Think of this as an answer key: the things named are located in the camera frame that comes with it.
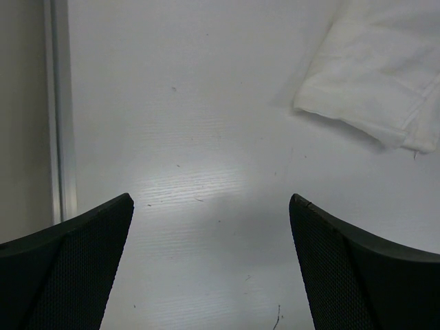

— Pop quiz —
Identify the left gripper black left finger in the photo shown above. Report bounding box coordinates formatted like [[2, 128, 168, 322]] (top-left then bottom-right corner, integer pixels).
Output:
[[1, 193, 134, 329]]

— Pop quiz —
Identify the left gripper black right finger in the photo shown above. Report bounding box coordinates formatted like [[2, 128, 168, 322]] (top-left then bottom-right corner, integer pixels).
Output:
[[289, 194, 439, 329]]

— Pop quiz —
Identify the aluminium table edge rail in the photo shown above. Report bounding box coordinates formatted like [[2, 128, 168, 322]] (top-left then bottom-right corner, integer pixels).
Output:
[[43, 0, 77, 225]]

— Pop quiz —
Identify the white pleated skirt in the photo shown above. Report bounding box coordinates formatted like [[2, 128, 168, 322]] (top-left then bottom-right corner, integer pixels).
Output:
[[294, 1, 439, 153]]

